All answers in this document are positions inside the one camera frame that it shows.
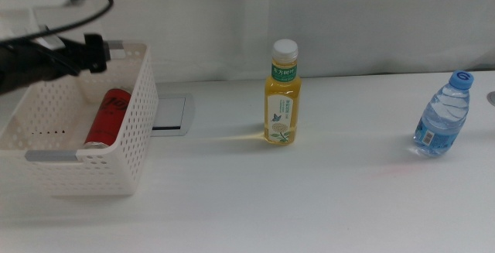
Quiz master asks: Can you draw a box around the red cola can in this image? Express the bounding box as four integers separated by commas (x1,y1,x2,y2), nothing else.
83,87,133,149

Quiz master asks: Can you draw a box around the yellow tea bottle white cap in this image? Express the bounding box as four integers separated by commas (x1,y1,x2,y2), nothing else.
264,38,302,145

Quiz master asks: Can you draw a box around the clear water bottle blue cap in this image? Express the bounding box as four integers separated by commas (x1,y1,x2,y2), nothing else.
411,70,475,158

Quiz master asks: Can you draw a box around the white perforated plastic basket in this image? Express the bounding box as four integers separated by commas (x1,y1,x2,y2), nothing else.
0,39,160,197

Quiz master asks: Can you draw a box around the silver table socket panel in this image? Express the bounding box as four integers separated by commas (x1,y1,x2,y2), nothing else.
151,93,196,138

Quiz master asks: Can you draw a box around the white backdrop curtain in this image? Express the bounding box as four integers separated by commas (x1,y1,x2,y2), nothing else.
0,0,495,88

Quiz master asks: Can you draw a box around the black braided camera cable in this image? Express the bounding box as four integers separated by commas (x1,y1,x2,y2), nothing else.
0,0,115,47

